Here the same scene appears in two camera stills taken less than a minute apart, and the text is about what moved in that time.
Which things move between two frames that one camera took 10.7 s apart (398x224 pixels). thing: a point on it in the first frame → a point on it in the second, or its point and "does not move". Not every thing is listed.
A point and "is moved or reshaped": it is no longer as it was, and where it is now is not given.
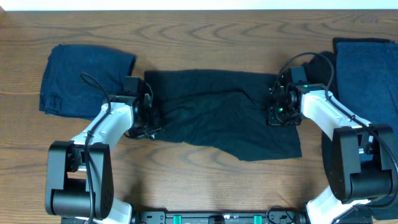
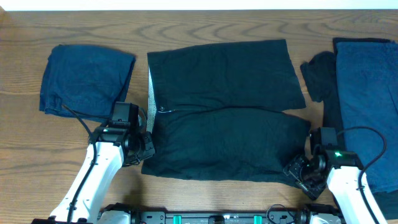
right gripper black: x=272 y=119 → x=295 y=167
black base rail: x=218 y=218 does not move
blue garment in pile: x=367 y=78 does not move
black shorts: x=225 y=110 is moved or reshaped
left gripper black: x=157 y=126 → x=147 y=139
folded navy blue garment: x=64 y=91 does not move
